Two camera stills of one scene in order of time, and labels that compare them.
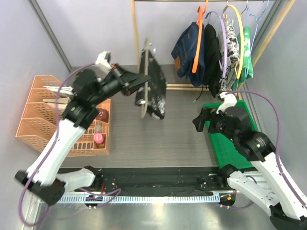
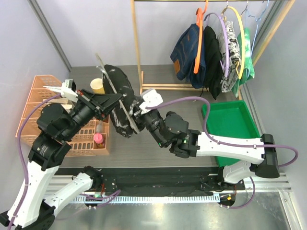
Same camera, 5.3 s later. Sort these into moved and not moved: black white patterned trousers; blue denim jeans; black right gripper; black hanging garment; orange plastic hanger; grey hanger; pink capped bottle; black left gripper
Moved: black right gripper; black white patterned trousers; black left gripper; grey hanger
Not moved: black hanging garment; blue denim jeans; orange plastic hanger; pink capped bottle
